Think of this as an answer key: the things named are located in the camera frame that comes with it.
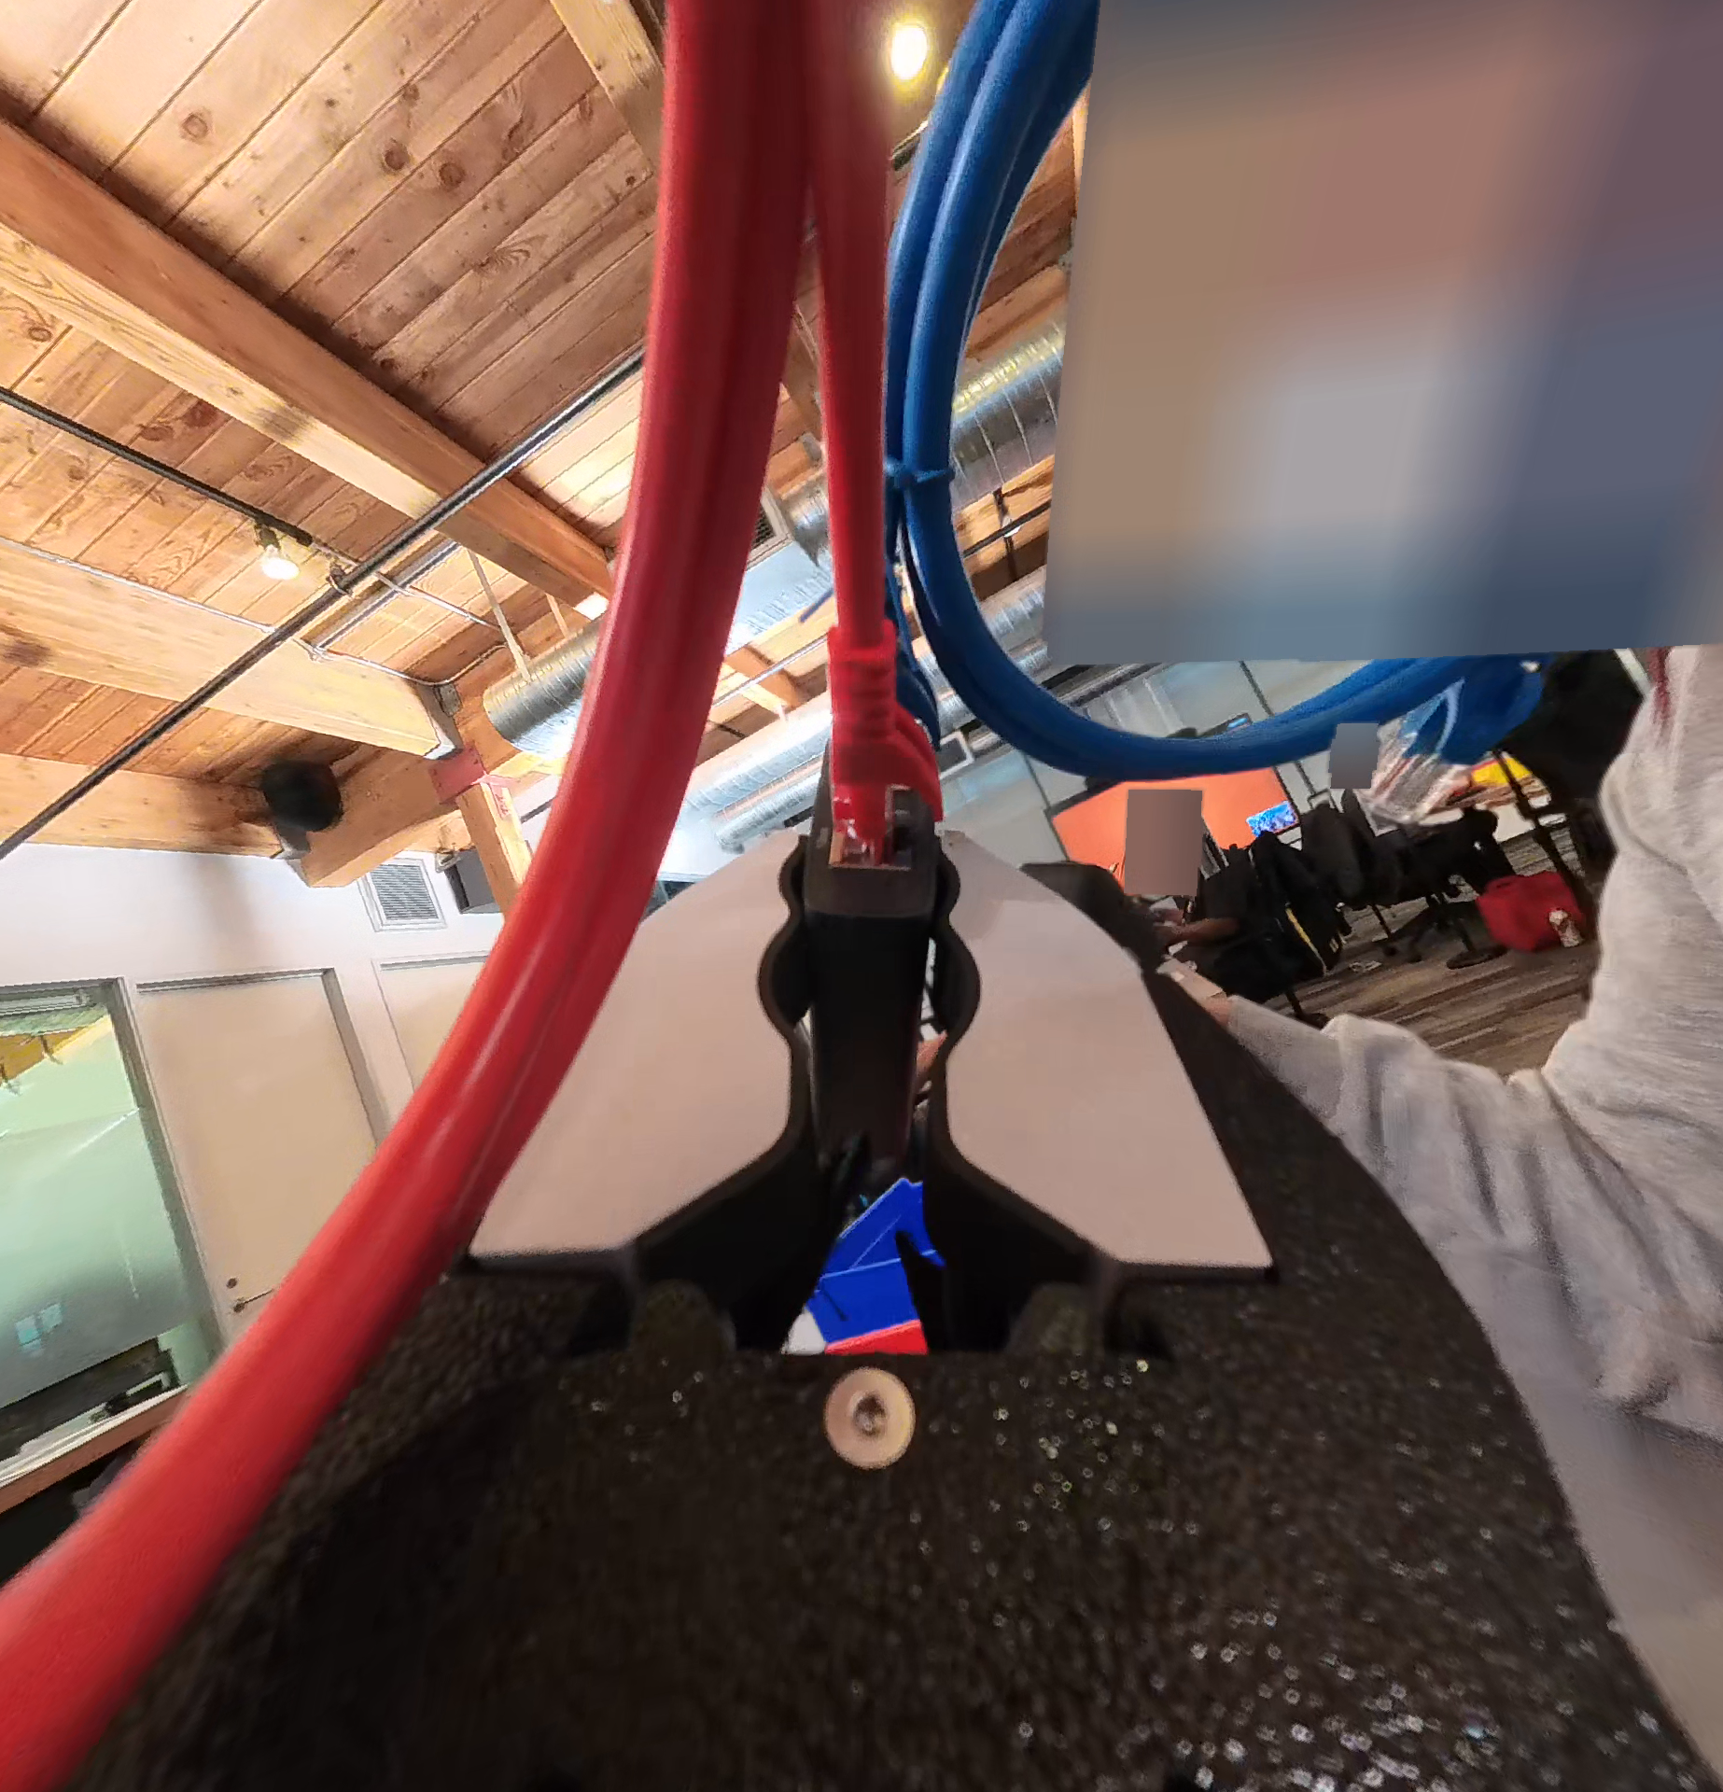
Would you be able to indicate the red plastic bin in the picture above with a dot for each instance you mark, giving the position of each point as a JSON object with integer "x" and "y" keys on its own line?
{"x": 883, "y": 1336}

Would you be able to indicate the metal ceiling pipe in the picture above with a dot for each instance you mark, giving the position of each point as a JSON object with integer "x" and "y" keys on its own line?
{"x": 315, "y": 602}

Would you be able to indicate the black office chair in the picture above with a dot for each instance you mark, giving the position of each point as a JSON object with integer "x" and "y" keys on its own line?
{"x": 1422, "y": 869}

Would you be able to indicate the white duct vent grille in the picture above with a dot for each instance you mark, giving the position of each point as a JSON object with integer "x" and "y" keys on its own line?
{"x": 954, "y": 753}

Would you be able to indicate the wooden beam red signs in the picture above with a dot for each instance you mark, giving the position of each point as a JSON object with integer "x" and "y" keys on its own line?
{"x": 490, "y": 827}

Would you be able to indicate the blue plastic bin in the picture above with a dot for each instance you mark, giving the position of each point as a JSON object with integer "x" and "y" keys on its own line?
{"x": 876, "y": 1247}

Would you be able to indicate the red bag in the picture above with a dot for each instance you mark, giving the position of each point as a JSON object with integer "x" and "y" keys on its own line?
{"x": 1532, "y": 912}

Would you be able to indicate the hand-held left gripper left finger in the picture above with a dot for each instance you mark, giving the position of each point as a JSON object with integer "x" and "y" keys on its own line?
{"x": 636, "y": 1107}

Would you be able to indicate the black dome fixture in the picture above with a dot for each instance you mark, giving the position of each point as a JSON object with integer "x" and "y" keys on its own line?
{"x": 298, "y": 795}

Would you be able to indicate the black ethernet adapter box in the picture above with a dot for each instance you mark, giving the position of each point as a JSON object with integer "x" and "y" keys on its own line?
{"x": 869, "y": 1009}

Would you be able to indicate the person's right forearm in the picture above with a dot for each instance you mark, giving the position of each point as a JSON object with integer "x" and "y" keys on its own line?
{"x": 1435, "y": 1163}

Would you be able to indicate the ceiling spot lamp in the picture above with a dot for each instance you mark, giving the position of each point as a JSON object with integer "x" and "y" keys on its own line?
{"x": 276, "y": 560}

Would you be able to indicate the orange display screen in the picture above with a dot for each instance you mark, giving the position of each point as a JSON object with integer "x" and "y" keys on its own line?
{"x": 1170, "y": 819}

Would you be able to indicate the person's grey sweatshirt torso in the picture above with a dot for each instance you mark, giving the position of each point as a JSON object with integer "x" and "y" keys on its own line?
{"x": 1688, "y": 1051}

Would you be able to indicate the large silver duct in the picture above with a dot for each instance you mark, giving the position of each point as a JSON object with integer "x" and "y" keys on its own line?
{"x": 538, "y": 701}

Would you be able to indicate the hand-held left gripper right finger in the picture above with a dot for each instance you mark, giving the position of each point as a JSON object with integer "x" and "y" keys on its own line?
{"x": 1085, "y": 1107}

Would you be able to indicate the silver spiral duct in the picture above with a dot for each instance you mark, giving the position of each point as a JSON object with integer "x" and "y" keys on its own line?
{"x": 806, "y": 771}
{"x": 1002, "y": 406}

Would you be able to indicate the wooden edged background table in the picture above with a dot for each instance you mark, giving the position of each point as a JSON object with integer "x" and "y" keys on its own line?
{"x": 64, "y": 1470}

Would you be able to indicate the white door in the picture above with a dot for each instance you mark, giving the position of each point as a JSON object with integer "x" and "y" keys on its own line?
{"x": 259, "y": 1121}
{"x": 434, "y": 1009}

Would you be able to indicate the white wall vent grille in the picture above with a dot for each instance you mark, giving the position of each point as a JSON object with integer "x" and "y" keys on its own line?
{"x": 402, "y": 892}

